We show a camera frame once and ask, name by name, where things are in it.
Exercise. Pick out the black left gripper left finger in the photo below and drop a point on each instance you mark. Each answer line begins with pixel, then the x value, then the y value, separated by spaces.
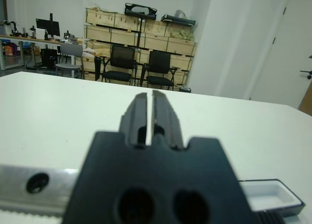
pixel 136 121

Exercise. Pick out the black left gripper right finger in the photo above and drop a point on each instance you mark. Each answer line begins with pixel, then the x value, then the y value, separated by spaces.
pixel 167 121

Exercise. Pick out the small black desk robot arm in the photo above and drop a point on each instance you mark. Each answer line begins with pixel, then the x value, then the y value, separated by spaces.
pixel 14 28

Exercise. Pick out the black box base white inlay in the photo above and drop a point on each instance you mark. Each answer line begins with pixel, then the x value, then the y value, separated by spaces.
pixel 265 192

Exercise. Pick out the black mesh office chair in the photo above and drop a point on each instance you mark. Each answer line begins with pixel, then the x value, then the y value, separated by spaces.
pixel 122 54
pixel 159 62

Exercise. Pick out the wooden shipping crate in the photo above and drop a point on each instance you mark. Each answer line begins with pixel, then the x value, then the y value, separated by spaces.
pixel 156 28
pixel 124 37
pixel 100 15
pixel 98 48
pixel 156 42
pixel 181 33
pixel 89 65
pixel 97 34
pixel 181 47
pixel 128 21

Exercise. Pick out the white plastic bag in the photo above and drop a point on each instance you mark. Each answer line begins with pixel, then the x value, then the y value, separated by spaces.
pixel 89 52

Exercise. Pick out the black stand pole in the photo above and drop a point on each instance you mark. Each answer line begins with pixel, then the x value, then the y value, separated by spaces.
pixel 140 31

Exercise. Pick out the grey plastic chair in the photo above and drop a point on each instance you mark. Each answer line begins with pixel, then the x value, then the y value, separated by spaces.
pixel 70 50

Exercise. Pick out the long black case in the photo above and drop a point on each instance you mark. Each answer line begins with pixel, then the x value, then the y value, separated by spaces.
pixel 179 20

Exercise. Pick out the black carrying case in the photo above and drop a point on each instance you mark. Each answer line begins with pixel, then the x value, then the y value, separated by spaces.
pixel 140 11

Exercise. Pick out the black computer monitor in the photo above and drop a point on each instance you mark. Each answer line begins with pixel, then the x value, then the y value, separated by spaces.
pixel 47 26

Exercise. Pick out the white door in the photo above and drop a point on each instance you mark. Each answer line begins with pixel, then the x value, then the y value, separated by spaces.
pixel 287 63

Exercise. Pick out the wooden top work desk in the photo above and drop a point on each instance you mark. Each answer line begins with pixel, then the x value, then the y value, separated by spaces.
pixel 29 39

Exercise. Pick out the brown cardboard panel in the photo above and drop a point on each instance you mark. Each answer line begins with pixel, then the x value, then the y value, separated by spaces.
pixel 307 99

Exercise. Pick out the colourful snack bag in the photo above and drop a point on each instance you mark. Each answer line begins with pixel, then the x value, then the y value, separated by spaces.
pixel 8 50

